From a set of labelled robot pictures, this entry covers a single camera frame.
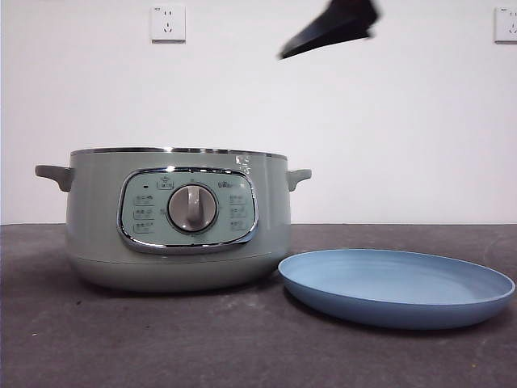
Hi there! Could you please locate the blue round plate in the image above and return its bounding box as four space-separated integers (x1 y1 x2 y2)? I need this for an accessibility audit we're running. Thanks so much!
277 248 517 331

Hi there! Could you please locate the white wall socket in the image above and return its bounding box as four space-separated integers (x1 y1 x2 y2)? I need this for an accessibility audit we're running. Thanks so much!
150 4 188 44
494 6 517 44

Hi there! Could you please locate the pale green electric steamer pot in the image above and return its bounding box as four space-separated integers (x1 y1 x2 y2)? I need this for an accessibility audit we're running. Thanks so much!
34 146 313 294

